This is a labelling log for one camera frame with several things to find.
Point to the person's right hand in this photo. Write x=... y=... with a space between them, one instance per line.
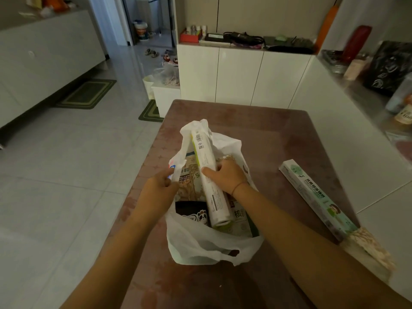
x=228 y=178

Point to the person's left hand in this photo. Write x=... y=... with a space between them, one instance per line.
x=156 y=197

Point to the person's left fingers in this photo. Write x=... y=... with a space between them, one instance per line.
x=171 y=180

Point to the person's right thumb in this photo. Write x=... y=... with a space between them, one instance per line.
x=210 y=173

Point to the white roll package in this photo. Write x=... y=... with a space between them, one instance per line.
x=205 y=151

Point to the white plastic shopping bag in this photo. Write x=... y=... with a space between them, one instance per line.
x=199 y=249

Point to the person's right forearm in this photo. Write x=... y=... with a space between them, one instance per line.
x=309 y=254

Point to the person's left forearm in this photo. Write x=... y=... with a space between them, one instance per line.
x=109 y=267

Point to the beige oat packet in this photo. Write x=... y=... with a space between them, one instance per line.
x=190 y=191

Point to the black panda snack packet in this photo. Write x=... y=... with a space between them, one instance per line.
x=190 y=209

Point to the green and white carton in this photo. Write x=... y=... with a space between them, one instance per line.
x=240 y=219

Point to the small green floor mat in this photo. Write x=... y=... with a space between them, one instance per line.
x=150 y=112

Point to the white storage box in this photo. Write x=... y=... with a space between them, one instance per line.
x=165 y=99

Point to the white waste bin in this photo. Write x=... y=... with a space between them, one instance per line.
x=148 y=88

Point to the white low sideboard cabinet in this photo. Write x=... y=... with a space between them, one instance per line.
x=238 y=77

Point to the clear crumpled plastic bag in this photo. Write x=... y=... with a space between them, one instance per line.
x=167 y=75

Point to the long green and white box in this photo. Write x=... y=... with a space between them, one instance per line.
x=317 y=201

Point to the large green floor mat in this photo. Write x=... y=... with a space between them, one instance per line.
x=86 y=93

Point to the pair of red sandals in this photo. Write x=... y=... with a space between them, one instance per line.
x=171 y=57

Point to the pair of grey sandals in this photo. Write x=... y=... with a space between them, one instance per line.
x=152 y=53

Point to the white flat tray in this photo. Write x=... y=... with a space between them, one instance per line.
x=212 y=41

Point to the red box with small bottles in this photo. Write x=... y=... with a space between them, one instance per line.
x=190 y=36

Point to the white counter cabinet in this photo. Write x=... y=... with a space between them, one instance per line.
x=350 y=151

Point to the dark green flat box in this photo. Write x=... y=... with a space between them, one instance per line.
x=289 y=44

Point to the white bucket with blue rim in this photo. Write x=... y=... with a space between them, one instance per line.
x=141 y=30

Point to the clear glass tray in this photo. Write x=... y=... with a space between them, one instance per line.
x=333 y=62

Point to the long white kitchen cabinet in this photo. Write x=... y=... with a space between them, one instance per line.
x=45 y=61

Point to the beige small bottle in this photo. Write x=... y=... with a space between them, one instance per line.
x=354 y=70

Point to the beige patterned packet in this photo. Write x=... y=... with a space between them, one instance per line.
x=368 y=254

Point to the red bottle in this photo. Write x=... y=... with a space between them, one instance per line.
x=355 y=43

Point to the orange lidded jar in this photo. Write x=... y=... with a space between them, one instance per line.
x=405 y=114

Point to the pale blue bottle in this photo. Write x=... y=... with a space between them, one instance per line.
x=399 y=96

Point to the black printed bag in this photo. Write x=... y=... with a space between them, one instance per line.
x=389 y=69

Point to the orange packet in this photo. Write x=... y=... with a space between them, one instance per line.
x=55 y=3

